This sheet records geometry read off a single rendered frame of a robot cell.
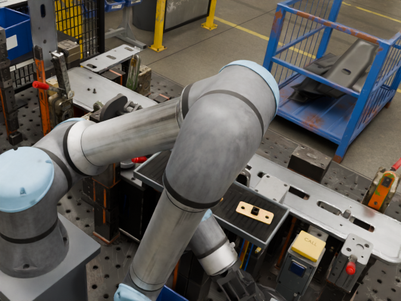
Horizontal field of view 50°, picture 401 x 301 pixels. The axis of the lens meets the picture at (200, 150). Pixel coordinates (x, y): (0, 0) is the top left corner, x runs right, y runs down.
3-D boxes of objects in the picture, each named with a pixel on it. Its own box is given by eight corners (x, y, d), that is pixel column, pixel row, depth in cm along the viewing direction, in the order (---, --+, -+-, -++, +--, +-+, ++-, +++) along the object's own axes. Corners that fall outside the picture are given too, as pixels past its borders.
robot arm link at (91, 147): (8, 156, 87) (243, 82, 58) (54, 120, 98) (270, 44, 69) (41, 202, 91) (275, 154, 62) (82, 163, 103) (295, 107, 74)
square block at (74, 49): (84, 116, 200) (81, 44, 179) (71, 123, 195) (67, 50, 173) (71, 109, 203) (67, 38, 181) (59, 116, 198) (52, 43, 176)
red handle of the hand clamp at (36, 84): (73, 91, 148) (39, 83, 133) (70, 97, 148) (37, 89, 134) (64, 86, 149) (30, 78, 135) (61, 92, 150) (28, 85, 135)
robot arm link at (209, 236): (180, 203, 94) (206, 189, 89) (207, 245, 94) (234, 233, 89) (159, 219, 88) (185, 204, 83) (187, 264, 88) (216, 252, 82)
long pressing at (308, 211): (413, 223, 129) (415, 220, 128) (398, 273, 113) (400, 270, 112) (78, 66, 178) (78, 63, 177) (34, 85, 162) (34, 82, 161)
